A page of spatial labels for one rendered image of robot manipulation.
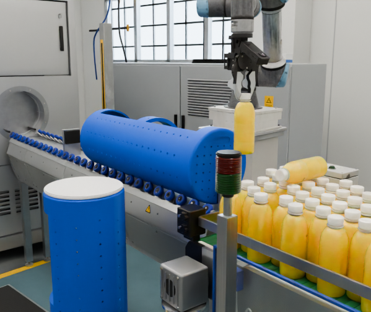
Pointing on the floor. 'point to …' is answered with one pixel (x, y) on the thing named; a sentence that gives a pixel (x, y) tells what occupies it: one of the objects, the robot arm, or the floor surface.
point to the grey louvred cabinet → (218, 85)
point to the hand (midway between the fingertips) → (244, 95)
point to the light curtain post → (106, 65)
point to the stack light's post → (226, 262)
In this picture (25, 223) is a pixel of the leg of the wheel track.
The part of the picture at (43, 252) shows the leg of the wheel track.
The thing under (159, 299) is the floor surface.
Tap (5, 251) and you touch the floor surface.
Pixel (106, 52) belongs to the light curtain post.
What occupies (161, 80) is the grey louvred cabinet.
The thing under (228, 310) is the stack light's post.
